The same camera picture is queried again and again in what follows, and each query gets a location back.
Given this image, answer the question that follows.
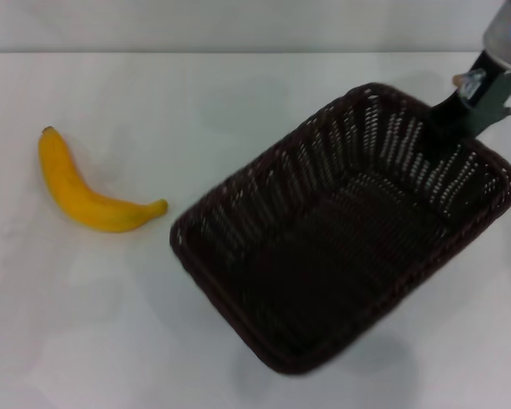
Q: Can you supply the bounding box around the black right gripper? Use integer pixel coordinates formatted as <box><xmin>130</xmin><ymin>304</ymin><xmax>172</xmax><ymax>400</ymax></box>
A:
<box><xmin>427</xmin><ymin>49</ymin><xmax>511</xmax><ymax>228</ymax></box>

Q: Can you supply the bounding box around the dark brown woven basket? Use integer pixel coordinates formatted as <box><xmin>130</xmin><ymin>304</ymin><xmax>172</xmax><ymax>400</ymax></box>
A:
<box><xmin>169</xmin><ymin>82</ymin><xmax>511</xmax><ymax>376</ymax></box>

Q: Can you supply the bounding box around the yellow banana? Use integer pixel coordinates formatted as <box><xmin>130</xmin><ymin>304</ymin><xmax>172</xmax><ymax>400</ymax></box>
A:
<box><xmin>37</xmin><ymin>126</ymin><xmax>169</xmax><ymax>234</ymax></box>

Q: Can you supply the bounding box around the translucent wrist connector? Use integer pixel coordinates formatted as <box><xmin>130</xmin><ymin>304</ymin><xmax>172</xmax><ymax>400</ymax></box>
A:
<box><xmin>451</xmin><ymin>69</ymin><xmax>487</xmax><ymax>98</ymax></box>

